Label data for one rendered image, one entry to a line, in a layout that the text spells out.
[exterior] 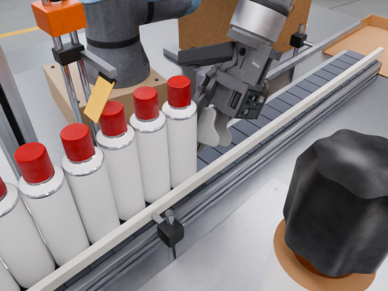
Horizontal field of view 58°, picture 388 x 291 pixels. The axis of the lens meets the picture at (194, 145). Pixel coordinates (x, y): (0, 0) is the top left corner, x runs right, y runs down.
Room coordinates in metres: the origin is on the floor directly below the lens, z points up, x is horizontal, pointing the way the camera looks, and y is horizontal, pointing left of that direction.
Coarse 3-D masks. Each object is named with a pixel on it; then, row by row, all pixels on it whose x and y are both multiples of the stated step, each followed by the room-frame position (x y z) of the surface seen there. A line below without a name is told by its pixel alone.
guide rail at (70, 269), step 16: (336, 80) 0.70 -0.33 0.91; (320, 96) 0.65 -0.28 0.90; (288, 112) 0.57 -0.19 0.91; (272, 128) 0.53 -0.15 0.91; (240, 144) 0.48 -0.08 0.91; (224, 160) 0.44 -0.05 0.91; (192, 176) 0.40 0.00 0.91; (208, 176) 0.41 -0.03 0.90; (176, 192) 0.36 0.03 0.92; (160, 208) 0.34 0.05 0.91; (128, 224) 0.30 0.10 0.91; (144, 224) 0.32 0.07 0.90; (112, 240) 0.28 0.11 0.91; (80, 256) 0.25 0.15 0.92; (96, 256) 0.26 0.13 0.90; (64, 272) 0.23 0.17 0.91; (32, 288) 0.21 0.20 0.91; (48, 288) 0.21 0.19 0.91
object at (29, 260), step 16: (0, 176) 0.25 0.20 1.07; (0, 192) 0.24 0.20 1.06; (16, 192) 0.26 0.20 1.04; (0, 208) 0.23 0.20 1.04; (16, 208) 0.24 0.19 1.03; (0, 224) 0.22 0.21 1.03; (16, 224) 0.23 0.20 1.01; (32, 224) 0.25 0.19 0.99; (0, 240) 0.22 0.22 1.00; (16, 240) 0.23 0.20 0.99; (32, 240) 0.24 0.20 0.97; (0, 256) 0.23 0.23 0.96; (16, 256) 0.22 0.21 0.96; (32, 256) 0.23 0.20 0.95; (48, 256) 0.25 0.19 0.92; (16, 272) 0.22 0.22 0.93; (32, 272) 0.23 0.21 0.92; (48, 272) 0.24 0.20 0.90
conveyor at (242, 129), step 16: (336, 64) 0.83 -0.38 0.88; (352, 64) 0.83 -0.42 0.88; (368, 64) 0.83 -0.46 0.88; (304, 80) 0.75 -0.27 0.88; (320, 80) 0.75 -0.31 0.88; (288, 96) 0.68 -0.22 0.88; (304, 96) 0.68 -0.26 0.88; (272, 112) 0.62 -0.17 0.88; (304, 112) 0.62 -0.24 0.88; (240, 128) 0.57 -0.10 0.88; (256, 128) 0.57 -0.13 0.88; (256, 144) 0.52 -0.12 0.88; (208, 160) 0.47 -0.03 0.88; (240, 160) 0.47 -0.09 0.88; (192, 192) 0.39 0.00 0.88; (128, 240) 0.30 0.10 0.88; (80, 272) 0.25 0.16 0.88; (64, 288) 0.22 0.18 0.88
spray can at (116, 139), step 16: (112, 112) 0.35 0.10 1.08; (112, 128) 0.34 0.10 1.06; (128, 128) 0.36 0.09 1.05; (112, 144) 0.33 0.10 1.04; (128, 144) 0.34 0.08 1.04; (112, 160) 0.33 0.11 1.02; (128, 160) 0.34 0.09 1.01; (112, 176) 0.33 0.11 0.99; (128, 176) 0.33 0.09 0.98; (128, 192) 0.33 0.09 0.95; (128, 208) 0.33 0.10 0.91; (144, 208) 0.35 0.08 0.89
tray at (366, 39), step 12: (372, 24) 1.19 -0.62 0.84; (384, 24) 1.16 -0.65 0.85; (348, 36) 1.10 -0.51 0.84; (360, 36) 1.10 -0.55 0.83; (372, 36) 1.10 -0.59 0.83; (384, 36) 1.10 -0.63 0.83; (324, 48) 1.00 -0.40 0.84; (336, 48) 1.01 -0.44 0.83; (348, 48) 1.01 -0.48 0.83; (360, 48) 1.01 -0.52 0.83; (372, 48) 1.01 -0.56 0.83; (384, 48) 1.01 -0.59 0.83; (384, 60) 0.94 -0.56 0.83; (384, 72) 0.87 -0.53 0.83
